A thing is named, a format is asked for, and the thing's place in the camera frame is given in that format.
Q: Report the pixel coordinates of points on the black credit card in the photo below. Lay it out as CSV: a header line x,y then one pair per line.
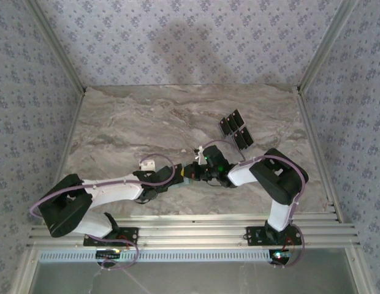
x,y
231,123
225,128
238,119
240,141
246,136

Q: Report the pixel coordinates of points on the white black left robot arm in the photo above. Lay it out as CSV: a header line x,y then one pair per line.
x,y
116,190

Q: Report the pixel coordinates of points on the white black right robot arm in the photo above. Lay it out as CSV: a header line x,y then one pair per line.
x,y
242,174

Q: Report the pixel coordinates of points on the aluminium front rails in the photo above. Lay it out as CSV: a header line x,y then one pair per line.
x,y
193,232

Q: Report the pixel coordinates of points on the controller circuit board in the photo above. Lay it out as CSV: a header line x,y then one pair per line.
x,y
108,254
280,255

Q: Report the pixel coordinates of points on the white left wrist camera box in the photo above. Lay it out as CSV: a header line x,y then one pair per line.
x,y
148,164

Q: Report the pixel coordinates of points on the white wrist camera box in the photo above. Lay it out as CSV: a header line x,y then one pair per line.
x,y
148,164
199,153

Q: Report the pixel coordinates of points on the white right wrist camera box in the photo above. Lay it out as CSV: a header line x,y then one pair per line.
x,y
199,153

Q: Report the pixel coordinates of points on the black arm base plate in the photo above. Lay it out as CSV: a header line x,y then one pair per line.
x,y
254,235
133,232

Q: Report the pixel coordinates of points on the aluminium table side rail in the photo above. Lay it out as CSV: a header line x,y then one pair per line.
x,y
314,137
72,131

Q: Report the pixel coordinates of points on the aluminium frame post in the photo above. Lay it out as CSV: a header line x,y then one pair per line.
x,y
325,46
60,46

